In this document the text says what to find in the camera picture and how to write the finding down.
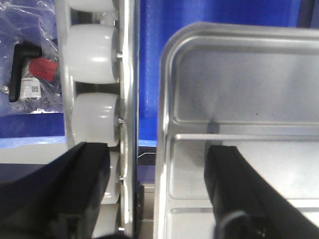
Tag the white roller track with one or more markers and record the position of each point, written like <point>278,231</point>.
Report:
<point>98,44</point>

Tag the black handle in plastic bag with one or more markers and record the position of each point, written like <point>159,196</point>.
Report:
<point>29,57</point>

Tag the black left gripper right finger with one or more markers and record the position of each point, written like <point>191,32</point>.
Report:
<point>245,206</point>

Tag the blue plastic bin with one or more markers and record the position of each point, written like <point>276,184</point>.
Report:
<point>160,19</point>

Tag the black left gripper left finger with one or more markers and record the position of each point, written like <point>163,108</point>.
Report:
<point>60,200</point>

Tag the silver metal tray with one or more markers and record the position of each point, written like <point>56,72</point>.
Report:
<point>252,87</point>

